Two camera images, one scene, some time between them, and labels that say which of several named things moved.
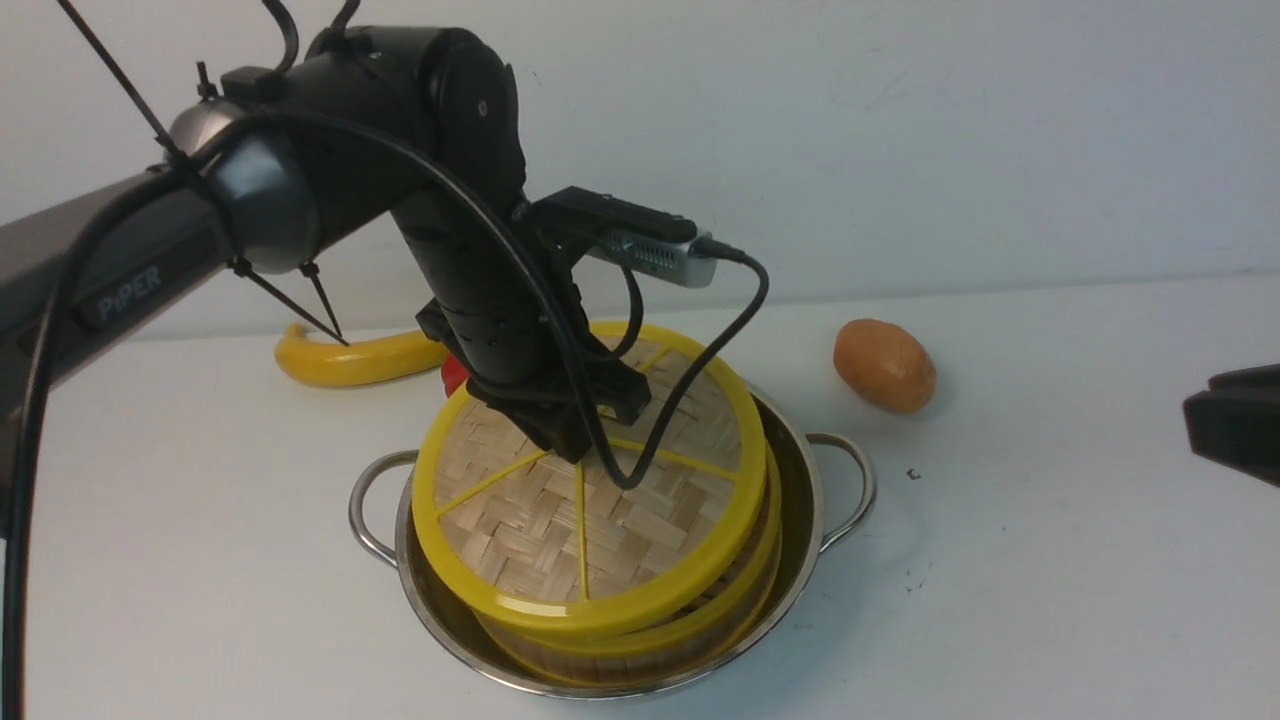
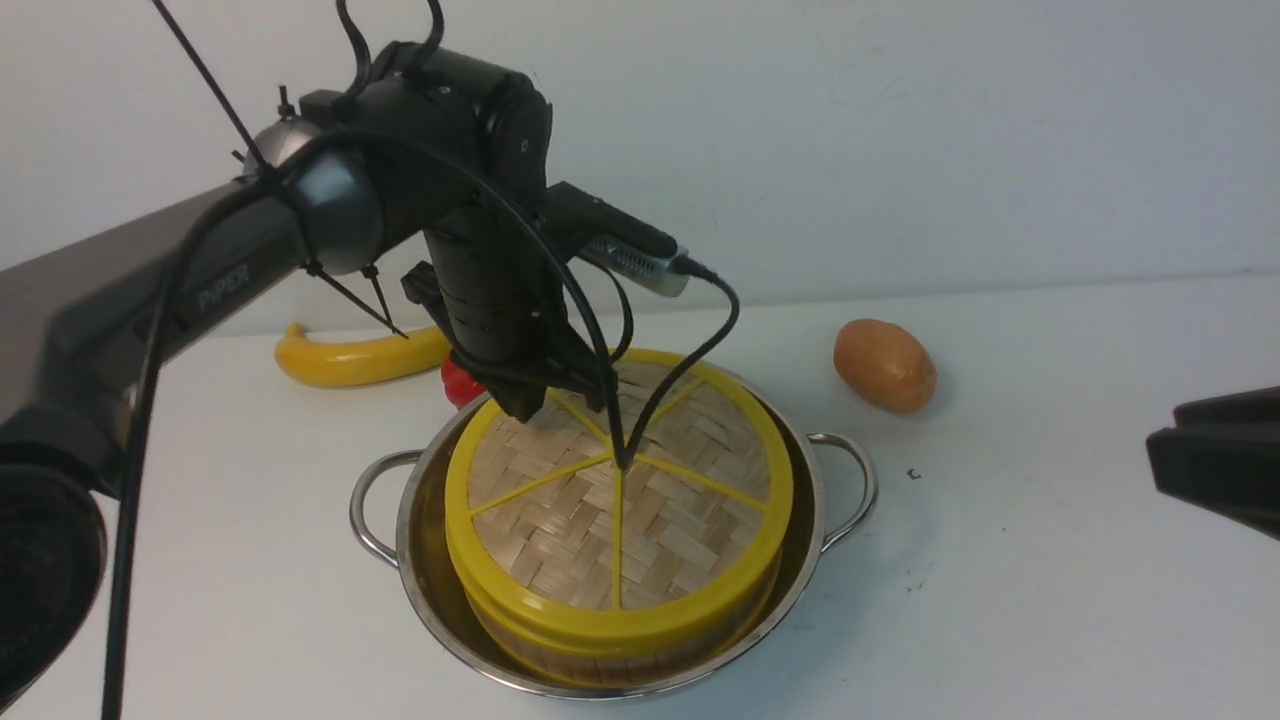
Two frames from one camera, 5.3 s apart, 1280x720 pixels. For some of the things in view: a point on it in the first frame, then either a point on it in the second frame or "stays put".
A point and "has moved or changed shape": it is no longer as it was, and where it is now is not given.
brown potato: [887, 364] stays put
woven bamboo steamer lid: [528, 533] has moved or changed shape
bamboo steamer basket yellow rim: [700, 615] → [547, 660]
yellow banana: [318, 363] stays put
